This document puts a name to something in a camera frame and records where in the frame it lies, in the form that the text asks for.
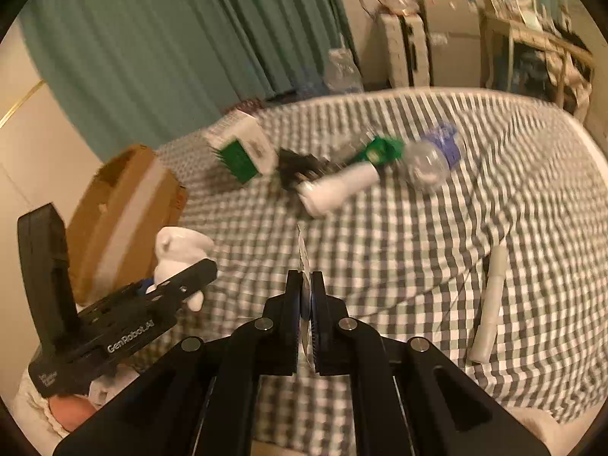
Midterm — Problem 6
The white plastic tube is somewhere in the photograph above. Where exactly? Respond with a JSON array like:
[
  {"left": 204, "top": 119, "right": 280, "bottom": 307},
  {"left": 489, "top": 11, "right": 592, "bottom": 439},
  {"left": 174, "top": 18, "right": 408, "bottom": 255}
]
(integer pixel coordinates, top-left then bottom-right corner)
[{"left": 469, "top": 244, "right": 508, "bottom": 363}]

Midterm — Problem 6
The white plush toy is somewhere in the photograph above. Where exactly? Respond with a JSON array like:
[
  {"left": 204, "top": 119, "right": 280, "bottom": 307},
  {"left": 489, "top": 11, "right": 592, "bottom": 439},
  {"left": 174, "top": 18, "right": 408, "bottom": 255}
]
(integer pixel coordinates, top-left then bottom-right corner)
[{"left": 145, "top": 226, "right": 217, "bottom": 312}]

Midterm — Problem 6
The person left hand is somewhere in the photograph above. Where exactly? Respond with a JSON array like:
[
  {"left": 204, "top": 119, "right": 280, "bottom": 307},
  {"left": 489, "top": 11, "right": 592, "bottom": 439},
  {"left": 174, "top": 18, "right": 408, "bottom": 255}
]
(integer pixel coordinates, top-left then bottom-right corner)
[{"left": 48, "top": 395, "right": 97, "bottom": 432}]

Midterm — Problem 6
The white fluffy sleeve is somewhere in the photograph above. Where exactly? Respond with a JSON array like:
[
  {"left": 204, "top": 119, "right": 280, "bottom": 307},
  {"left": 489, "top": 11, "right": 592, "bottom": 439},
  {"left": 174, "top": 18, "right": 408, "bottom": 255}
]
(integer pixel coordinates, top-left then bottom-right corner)
[{"left": 10, "top": 364, "right": 139, "bottom": 451}]

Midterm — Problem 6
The brown cardboard box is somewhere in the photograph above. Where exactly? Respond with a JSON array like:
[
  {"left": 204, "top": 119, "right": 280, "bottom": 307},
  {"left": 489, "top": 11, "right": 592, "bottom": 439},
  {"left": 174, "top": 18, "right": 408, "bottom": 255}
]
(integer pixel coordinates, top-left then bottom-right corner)
[{"left": 66, "top": 144, "right": 188, "bottom": 307}]

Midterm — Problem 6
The white plastic bottle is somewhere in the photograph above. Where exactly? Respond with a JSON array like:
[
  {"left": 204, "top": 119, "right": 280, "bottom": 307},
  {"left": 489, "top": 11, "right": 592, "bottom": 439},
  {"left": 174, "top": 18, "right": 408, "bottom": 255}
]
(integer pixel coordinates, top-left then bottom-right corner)
[{"left": 296, "top": 161, "right": 380, "bottom": 218}]

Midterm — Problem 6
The clear blue-label water bottle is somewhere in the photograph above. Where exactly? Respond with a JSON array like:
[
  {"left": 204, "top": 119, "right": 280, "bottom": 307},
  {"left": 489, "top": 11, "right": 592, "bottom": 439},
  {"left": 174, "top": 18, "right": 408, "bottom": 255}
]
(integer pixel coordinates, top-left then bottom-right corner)
[{"left": 404, "top": 123, "right": 465, "bottom": 193}]

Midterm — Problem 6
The green white carton box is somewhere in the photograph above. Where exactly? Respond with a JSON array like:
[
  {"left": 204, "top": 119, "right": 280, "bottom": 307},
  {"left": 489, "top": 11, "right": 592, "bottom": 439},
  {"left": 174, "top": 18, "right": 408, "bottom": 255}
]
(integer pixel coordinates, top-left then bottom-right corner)
[{"left": 203, "top": 110, "right": 278, "bottom": 184}]

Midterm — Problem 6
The checkered tablecloth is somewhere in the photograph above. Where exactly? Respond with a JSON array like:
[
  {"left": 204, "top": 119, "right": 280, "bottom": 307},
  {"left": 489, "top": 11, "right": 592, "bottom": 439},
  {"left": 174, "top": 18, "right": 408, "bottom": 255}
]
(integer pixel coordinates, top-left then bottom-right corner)
[{"left": 133, "top": 90, "right": 607, "bottom": 455}]

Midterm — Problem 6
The teal curtain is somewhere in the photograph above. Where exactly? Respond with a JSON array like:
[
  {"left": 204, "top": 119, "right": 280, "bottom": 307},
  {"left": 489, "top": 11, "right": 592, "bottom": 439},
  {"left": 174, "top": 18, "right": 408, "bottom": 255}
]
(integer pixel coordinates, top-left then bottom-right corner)
[{"left": 19, "top": 0, "right": 352, "bottom": 161}]

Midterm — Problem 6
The clear bottle behind table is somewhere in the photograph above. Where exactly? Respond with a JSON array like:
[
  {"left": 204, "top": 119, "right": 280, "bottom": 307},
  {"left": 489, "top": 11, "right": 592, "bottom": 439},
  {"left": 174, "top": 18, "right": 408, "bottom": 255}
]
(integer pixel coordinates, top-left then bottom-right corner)
[{"left": 324, "top": 47, "right": 364, "bottom": 95}]

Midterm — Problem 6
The white dressing table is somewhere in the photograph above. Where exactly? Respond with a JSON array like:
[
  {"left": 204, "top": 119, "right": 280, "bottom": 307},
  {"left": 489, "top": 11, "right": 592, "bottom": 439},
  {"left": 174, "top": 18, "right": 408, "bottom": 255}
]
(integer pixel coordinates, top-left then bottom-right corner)
[{"left": 482, "top": 13, "right": 595, "bottom": 122}]

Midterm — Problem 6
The white suitcase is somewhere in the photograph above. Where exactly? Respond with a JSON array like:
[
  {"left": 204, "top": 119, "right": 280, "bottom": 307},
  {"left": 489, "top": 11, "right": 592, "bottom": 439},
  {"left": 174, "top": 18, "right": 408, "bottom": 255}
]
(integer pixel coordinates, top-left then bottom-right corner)
[{"left": 379, "top": 13, "right": 431, "bottom": 89}]

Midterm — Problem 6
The grey mini fridge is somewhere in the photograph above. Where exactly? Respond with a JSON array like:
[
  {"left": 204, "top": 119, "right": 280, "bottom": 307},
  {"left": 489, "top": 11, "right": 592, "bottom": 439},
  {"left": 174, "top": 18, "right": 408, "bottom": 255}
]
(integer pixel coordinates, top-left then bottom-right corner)
[{"left": 421, "top": 0, "right": 482, "bottom": 87}]

